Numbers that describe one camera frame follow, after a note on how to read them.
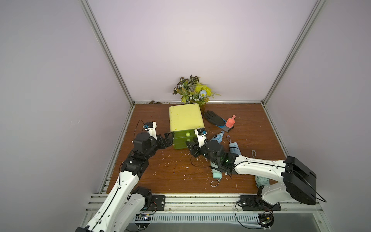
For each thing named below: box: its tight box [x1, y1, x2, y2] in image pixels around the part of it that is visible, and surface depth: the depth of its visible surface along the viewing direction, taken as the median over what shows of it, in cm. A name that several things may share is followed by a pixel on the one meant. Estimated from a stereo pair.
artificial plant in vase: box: [172, 74, 222, 117], surface depth 99 cm
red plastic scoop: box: [225, 115, 237, 129], surface depth 107 cm
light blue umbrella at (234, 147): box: [226, 134, 242, 156], surface depth 91 cm
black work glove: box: [203, 110, 234, 133], surface depth 108 cm
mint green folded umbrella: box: [210, 161, 223, 188], surface depth 81 cm
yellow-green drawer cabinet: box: [169, 103, 205, 143], surface depth 85 cm
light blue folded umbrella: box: [209, 130, 225, 144], surface depth 94 cm
